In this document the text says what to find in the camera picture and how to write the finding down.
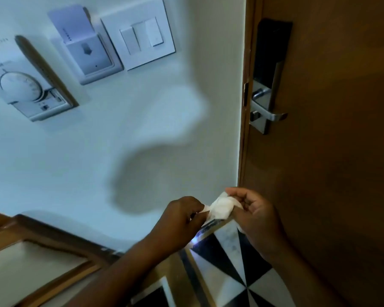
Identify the person's right hand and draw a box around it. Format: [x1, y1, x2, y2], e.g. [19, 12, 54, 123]
[225, 187, 292, 263]

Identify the person's left hand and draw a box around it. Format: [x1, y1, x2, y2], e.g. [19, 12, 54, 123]
[146, 196, 210, 259]

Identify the white tissue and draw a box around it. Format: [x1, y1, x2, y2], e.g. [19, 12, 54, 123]
[200, 192, 246, 234]

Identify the person's left forearm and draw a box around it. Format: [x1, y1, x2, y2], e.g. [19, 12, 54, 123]
[64, 237, 164, 307]

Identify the person's right forearm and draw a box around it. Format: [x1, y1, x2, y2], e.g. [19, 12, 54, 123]
[269, 243, 348, 307]

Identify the brown wooden door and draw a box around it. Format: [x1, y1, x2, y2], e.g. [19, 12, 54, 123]
[240, 0, 384, 307]

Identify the black and silver door lock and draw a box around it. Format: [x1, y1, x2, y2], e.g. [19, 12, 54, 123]
[249, 18, 292, 135]

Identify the wooden framed cabinet panel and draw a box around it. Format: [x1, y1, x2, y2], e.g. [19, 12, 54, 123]
[0, 209, 122, 307]

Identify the white key card holder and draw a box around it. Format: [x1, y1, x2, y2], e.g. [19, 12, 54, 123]
[51, 30, 124, 85]

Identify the white dial thermostat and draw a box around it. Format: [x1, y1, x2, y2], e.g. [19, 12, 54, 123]
[0, 35, 79, 122]

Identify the white key card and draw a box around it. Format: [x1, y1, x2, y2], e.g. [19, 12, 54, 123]
[48, 5, 95, 44]

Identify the silver door lever handle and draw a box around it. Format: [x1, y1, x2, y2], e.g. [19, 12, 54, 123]
[250, 89, 288, 122]

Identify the white wall light switch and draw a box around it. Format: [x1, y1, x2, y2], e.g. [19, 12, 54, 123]
[100, 0, 176, 71]

